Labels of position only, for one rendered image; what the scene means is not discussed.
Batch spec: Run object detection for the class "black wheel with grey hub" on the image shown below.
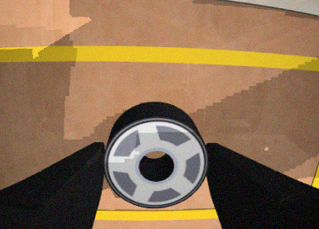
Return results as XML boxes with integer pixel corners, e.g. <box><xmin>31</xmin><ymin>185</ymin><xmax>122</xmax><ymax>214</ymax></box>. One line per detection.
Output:
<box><xmin>103</xmin><ymin>103</ymin><xmax>209</xmax><ymax>208</ymax></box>

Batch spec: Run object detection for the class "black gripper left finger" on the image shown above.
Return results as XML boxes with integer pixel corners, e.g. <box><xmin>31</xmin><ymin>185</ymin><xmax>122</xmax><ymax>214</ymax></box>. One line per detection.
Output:
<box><xmin>0</xmin><ymin>142</ymin><xmax>106</xmax><ymax>229</ymax></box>

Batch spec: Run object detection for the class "yellow tape line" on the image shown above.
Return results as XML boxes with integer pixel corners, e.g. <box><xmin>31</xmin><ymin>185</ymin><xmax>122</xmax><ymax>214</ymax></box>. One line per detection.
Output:
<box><xmin>0</xmin><ymin>45</ymin><xmax>319</xmax><ymax>220</ymax></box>

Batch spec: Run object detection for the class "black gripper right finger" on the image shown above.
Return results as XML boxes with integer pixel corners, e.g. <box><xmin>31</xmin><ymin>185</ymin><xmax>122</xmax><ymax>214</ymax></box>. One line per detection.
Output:
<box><xmin>206</xmin><ymin>143</ymin><xmax>319</xmax><ymax>229</ymax></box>

